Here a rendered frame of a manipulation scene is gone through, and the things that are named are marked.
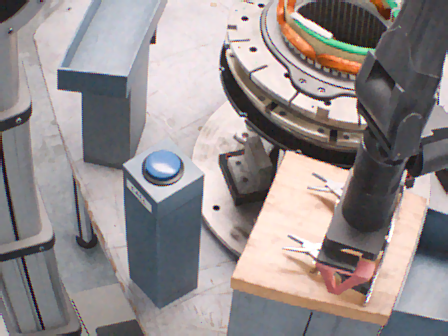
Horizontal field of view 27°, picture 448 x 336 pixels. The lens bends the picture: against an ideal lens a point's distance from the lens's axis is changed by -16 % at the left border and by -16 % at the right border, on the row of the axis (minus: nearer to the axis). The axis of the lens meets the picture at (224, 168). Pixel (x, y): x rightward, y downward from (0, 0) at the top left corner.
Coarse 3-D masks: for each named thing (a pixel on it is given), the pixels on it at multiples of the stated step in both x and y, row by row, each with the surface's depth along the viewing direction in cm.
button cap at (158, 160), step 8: (160, 152) 126; (168, 152) 126; (152, 160) 125; (160, 160) 125; (168, 160) 125; (176, 160) 126; (152, 168) 125; (160, 168) 125; (168, 168) 125; (176, 168) 125; (152, 176) 125; (160, 176) 124; (168, 176) 124
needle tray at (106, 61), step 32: (96, 0) 143; (128, 0) 147; (160, 0) 141; (96, 32) 142; (128, 32) 142; (64, 64) 134; (96, 64) 138; (128, 64) 138; (96, 96) 146; (128, 96) 145; (96, 128) 152; (128, 128) 150; (96, 160) 157; (128, 160) 156
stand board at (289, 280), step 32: (288, 160) 124; (288, 192) 121; (320, 192) 121; (256, 224) 118; (288, 224) 118; (320, 224) 118; (416, 224) 119; (256, 256) 115; (288, 256) 115; (256, 288) 113; (288, 288) 113; (320, 288) 113; (384, 288) 113; (384, 320) 111
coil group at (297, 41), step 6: (282, 24) 130; (282, 30) 130; (288, 30) 128; (288, 36) 129; (294, 42) 128; (300, 42) 127; (300, 48) 128; (306, 48) 127; (312, 48) 127; (306, 54) 128; (312, 54) 127
